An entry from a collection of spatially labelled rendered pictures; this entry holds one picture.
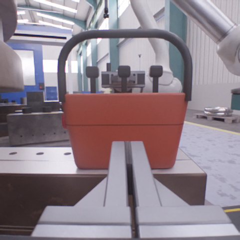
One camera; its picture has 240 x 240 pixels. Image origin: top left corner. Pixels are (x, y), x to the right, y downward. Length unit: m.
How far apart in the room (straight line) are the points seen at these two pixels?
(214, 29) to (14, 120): 1.27
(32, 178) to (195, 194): 0.26
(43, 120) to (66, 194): 1.07
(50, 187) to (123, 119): 0.16
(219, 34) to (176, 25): 9.09
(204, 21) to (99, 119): 0.72
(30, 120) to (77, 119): 1.09
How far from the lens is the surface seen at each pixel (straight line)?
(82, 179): 0.29
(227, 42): 0.85
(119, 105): 0.25
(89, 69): 0.30
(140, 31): 0.26
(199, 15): 0.89
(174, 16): 10.00
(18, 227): 0.38
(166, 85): 0.69
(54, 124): 1.34
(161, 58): 0.72
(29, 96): 1.45
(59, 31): 5.64
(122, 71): 0.30
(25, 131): 1.36
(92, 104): 0.25
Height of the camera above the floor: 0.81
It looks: 9 degrees down
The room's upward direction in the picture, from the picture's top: 1 degrees counter-clockwise
